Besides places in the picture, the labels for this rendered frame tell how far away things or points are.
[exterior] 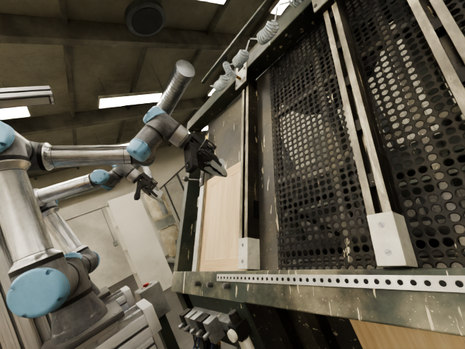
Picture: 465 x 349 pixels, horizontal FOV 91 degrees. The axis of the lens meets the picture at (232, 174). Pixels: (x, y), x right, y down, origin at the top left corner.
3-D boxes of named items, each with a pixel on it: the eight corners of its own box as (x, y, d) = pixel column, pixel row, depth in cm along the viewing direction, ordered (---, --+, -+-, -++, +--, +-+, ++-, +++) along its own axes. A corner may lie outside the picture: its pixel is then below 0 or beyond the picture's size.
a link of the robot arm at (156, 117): (139, 125, 82) (153, 109, 85) (165, 144, 85) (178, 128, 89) (141, 117, 75) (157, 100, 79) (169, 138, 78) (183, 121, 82)
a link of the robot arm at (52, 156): (5, 179, 78) (156, 171, 95) (-16, 171, 68) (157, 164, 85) (7, 146, 80) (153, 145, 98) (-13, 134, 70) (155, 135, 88)
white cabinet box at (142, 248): (142, 296, 478) (105, 206, 491) (167, 280, 512) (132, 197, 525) (148, 300, 429) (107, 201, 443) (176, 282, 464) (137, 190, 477)
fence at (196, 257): (197, 271, 136) (192, 271, 134) (210, 137, 176) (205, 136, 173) (201, 271, 132) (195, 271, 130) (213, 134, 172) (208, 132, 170)
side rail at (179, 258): (187, 272, 157) (173, 271, 152) (202, 138, 204) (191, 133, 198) (192, 272, 153) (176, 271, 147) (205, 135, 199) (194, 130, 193)
